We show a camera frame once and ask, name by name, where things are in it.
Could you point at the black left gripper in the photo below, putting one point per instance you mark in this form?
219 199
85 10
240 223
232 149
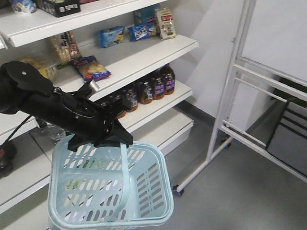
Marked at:
89 121

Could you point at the light blue plastic basket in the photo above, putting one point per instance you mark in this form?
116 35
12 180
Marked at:
108 188

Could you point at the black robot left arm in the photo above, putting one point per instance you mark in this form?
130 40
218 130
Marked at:
23 88

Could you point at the brown iced tea bottle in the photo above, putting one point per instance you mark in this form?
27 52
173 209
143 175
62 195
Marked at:
168 77
157 84

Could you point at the blue chips bag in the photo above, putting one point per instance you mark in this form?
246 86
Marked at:
90 69

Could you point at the blue cookie packet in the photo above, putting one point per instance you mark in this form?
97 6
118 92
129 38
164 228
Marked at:
111 36

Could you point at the blue oreo packet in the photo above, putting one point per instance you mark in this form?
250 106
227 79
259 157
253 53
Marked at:
143 31

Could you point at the grey fabric pocket organizer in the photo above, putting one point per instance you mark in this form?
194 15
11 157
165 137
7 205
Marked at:
288 142

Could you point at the wrist camera with silver lens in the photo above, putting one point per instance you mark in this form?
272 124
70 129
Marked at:
88 89

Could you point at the white rolling whiteboard frame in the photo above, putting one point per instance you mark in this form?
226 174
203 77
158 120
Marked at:
246 48

